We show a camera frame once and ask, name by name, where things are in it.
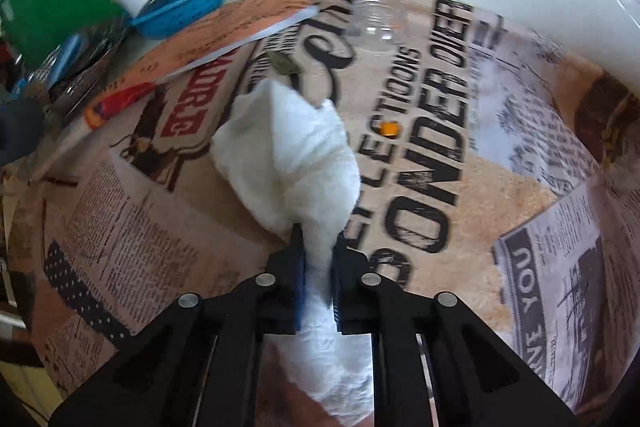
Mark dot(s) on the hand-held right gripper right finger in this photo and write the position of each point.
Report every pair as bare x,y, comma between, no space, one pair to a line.
337,287

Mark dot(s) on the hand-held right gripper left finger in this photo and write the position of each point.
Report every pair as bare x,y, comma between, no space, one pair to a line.
299,277

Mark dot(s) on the white tissue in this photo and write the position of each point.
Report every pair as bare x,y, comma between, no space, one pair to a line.
300,157

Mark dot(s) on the newspaper print tablecloth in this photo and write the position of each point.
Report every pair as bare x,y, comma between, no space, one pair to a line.
475,207

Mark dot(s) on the small orange bit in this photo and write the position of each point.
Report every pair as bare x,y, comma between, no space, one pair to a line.
390,129

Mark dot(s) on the small olive scrap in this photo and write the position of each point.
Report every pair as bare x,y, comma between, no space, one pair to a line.
282,64

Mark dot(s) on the white and orange pen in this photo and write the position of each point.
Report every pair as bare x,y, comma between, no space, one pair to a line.
115,107

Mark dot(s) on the orange booklet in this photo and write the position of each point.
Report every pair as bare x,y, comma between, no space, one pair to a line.
210,37

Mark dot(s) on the clear plastic cup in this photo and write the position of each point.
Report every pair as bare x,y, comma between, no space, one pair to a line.
380,22

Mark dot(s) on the metal mesh basket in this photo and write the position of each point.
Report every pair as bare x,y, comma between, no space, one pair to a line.
95,67

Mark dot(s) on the blue plastic basket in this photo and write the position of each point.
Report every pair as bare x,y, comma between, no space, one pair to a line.
190,4

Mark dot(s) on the dark blue object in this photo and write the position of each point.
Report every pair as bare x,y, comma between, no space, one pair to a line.
20,132

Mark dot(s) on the blue pen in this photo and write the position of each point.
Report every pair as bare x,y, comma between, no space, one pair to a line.
67,59

